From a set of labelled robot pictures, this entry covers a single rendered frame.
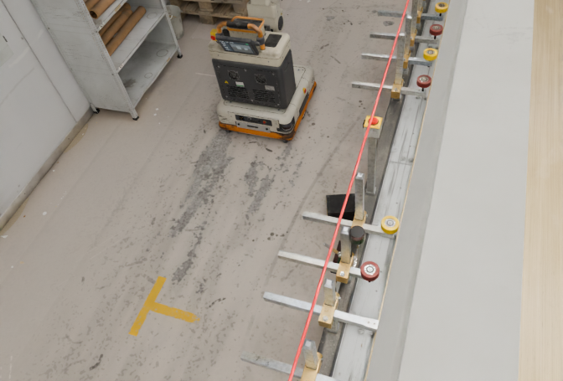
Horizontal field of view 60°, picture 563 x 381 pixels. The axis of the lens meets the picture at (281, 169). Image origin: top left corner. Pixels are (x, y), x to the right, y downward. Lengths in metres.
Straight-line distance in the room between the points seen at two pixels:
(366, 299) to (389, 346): 1.95
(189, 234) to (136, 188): 0.64
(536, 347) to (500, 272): 1.74
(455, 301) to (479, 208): 0.08
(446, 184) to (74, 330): 3.15
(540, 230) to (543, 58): 1.19
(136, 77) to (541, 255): 3.54
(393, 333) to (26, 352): 3.19
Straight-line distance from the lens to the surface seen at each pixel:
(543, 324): 2.17
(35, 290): 3.72
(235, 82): 3.66
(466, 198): 0.42
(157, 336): 3.20
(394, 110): 3.03
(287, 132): 3.71
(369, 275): 2.12
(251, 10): 3.71
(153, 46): 4.95
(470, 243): 0.39
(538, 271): 2.27
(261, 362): 1.95
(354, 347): 2.31
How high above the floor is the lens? 2.79
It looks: 50 degrees down
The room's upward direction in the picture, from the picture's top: 11 degrees counter-clockwise
